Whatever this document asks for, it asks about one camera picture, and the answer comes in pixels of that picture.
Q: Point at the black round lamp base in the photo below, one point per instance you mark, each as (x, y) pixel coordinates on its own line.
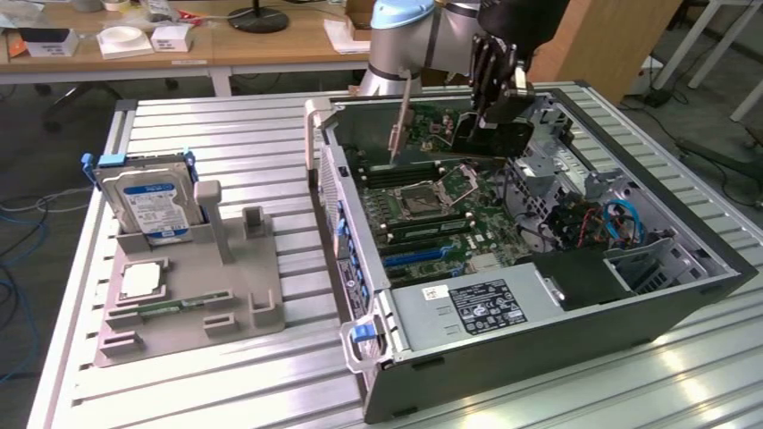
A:
(258, 20)

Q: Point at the black chair base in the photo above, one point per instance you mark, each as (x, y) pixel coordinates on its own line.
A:
(70, 96)

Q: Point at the orange box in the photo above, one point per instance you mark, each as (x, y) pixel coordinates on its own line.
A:
(17, 48)

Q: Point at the silver chipset heatsink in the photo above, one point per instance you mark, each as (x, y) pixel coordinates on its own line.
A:
(488, 263)

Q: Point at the wooden desk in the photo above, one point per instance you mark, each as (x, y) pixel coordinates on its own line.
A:
(77, 64)

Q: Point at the white box red button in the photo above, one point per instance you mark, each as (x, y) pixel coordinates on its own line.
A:
(649, 76)

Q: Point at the hard disk in blue caddy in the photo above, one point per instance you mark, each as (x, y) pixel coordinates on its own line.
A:
(148, 205)

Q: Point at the silver packet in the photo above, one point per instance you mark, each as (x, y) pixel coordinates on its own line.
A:
(160, 11)

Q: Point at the silver disk bay cage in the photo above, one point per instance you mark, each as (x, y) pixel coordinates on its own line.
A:
(536, 187)

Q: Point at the black RAM slot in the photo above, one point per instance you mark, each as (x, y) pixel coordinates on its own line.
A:
(401, 180)
(410, 169)

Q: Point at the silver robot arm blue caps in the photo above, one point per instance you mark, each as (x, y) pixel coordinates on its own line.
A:
(398, 49)

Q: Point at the brown cardboard box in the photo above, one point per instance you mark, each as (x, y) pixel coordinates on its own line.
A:
(357, 13)

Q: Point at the grey parts rack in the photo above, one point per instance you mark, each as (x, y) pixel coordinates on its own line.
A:
(196, 286)

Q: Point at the small disk bay bracket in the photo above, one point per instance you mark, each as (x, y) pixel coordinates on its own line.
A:
(654, 263)

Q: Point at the blue case latch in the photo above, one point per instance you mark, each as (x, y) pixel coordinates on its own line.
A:
(361, 333)

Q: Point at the installed RAM stick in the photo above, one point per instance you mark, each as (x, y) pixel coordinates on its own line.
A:
(425, 228)

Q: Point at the green RAM stick on rack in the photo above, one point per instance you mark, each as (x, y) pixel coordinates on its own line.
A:
(166, 307)

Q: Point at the wooden cabinet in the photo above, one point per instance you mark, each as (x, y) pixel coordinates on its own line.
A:
(608, 53)

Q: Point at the blue expansion slot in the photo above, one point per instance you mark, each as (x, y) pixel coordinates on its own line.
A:
(417, 258)

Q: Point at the grey power supply unit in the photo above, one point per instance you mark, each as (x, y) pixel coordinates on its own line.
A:
(417, 322)

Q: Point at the silver CPU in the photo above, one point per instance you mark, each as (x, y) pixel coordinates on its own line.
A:
(142, 281)

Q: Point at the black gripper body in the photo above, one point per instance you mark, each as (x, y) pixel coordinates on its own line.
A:
(524, 22)

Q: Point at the green motherboard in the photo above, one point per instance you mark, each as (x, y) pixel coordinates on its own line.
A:
(488, 232)

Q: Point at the graphics card with silver bracket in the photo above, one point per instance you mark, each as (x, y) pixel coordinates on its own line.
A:
(434, 125)

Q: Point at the white box black top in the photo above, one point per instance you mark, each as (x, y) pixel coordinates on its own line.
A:
(48, 44)

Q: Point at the grey cup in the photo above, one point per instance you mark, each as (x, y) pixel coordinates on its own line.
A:
(86, 5)

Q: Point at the black floor stand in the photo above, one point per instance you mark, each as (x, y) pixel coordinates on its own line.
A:
(720, 156)

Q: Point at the CPU socket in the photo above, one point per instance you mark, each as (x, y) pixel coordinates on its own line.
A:
(420, 199)

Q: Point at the open socket cover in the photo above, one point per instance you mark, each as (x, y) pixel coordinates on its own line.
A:
(458, 183)

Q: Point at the white table frame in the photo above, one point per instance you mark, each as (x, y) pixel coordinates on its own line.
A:
(682, 44)

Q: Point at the open black PC case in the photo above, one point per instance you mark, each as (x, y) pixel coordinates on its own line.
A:
(536, 357)

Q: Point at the white square tray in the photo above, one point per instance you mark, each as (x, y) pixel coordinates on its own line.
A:
(116, 42)

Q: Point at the small white labelled box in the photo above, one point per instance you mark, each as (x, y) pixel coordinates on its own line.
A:
(170, 39)

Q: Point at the white paper stack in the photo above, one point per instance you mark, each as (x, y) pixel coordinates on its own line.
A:
(342, 38)

